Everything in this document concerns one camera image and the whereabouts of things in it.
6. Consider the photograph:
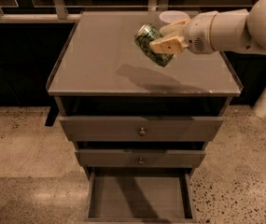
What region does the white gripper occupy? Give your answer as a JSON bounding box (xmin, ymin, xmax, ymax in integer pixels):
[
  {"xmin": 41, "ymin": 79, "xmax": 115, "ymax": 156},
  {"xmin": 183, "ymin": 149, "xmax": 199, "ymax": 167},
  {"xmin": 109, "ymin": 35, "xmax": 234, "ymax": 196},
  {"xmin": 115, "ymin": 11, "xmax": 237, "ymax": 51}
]
[{"xmin": 149, "ymin": 11, "xmax": 217, "ymax": 54}]

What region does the green soda can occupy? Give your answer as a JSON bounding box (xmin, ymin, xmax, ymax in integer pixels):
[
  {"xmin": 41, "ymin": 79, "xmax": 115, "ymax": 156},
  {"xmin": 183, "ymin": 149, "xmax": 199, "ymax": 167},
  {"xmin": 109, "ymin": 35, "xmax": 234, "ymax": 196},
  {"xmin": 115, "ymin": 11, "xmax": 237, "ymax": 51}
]
[{"xmin": 134, "ymin": 23, "xmax": 173, "ymax": 67}]

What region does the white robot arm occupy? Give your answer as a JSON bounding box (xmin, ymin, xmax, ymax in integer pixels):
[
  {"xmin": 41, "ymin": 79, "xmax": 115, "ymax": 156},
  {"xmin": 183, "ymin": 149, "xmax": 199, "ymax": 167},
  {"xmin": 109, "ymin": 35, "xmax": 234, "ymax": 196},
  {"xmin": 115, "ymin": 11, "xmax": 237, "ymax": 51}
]
[{"xmin": 149, "ymin": 0, "xmax": 266, "ymax": 55}]

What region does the grey drawer cabinet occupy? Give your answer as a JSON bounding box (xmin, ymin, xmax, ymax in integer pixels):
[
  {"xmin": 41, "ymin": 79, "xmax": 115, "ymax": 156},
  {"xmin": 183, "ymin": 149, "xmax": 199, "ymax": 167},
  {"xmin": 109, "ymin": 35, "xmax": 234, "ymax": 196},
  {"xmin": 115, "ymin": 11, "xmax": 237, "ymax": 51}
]
[{"xmin": 47, "ymin": 11, "xmax": 242, "ymax": 174}]

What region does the top grey drawer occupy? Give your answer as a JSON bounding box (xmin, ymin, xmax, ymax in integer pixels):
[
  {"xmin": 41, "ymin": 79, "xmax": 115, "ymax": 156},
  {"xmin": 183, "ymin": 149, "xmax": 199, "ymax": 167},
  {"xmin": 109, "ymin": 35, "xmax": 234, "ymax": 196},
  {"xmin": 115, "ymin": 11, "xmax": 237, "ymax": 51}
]
[{"xmin": 60, "ymin": 116, "xmax": 223, "ymax": 142}]

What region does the grey drawer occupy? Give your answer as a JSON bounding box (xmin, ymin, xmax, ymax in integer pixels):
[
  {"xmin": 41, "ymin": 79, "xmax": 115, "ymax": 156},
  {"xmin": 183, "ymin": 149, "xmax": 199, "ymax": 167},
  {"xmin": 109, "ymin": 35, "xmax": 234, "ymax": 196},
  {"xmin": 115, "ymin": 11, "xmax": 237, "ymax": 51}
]
[
  {"xmin": 85, "ymin": 170, "xmax": 198, "ymax": 224},
  {"xmin": 60, "ymin": 116, "xmax": 223, "ymax": 142},
  {"xmin": 76, "ymin": 149, "xmax": 205, "ymax": 168}
]

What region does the middle grey drawer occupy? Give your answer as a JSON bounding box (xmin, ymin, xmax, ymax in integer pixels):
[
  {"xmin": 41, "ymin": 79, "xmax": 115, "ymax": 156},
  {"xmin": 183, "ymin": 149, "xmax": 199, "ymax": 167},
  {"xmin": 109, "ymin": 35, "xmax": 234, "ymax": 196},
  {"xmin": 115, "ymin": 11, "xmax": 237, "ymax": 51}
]
[{"xmin": 76, "ymin": 149, "xmax": 205, "ymax": 168}]

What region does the bottom grey drawer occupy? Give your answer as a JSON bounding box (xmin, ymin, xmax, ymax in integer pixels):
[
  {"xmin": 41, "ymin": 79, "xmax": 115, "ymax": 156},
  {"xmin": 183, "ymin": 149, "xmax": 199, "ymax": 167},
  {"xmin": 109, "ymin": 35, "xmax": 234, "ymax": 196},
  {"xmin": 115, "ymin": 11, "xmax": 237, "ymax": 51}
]
[{"xmin": 85, "ymin": 170, "xmax": 198, "ymax": 224}]

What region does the white ceramic bowl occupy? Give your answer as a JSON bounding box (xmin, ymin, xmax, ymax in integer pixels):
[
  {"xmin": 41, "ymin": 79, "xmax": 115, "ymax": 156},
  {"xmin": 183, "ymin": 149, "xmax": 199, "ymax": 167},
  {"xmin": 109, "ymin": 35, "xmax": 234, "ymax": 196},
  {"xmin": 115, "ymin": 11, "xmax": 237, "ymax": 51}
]
[{"xmin": 159, "ymin": 10, "xmax": 189, "ymax": 24}]

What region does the top brass knob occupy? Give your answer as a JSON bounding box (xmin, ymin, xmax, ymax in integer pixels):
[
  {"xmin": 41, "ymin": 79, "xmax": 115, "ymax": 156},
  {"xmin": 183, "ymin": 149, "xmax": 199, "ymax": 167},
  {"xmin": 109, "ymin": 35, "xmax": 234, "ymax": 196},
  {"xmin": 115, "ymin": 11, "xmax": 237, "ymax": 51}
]
[{"xmin": 139, "ymin": 127, "xmax": 147, "ymax": 136}]

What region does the brass knob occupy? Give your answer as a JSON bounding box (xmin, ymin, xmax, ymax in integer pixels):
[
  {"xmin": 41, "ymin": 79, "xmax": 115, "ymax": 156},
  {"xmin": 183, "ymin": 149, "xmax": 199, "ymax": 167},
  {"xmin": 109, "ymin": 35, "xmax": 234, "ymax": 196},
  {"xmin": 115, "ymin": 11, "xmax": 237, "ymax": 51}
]
[
  {"xmin": 139, "ymin": 127, "xmax": 147, "ymax": 136},
  {"xmin": 138, "ymin": 158, "xmax": 145, "ymax": 165}
]

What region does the middle brass knob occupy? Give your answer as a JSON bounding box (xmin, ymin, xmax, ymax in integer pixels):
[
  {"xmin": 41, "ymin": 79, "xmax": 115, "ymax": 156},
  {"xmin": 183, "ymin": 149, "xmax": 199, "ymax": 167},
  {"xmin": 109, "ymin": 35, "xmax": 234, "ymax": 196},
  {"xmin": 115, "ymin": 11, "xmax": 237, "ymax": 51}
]
[{"xmin": 138, "ymin": 158, "xmax": 145, "ymax": 165}]

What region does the white metal railing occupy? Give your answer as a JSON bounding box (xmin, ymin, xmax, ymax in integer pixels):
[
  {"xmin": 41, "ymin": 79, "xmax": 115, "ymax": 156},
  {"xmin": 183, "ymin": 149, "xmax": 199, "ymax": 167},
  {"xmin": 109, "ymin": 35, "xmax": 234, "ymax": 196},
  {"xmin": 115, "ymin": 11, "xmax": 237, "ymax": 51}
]
[{"xmin": 0, "ymin": 0, "xmax": 266, "ymax": 24}]

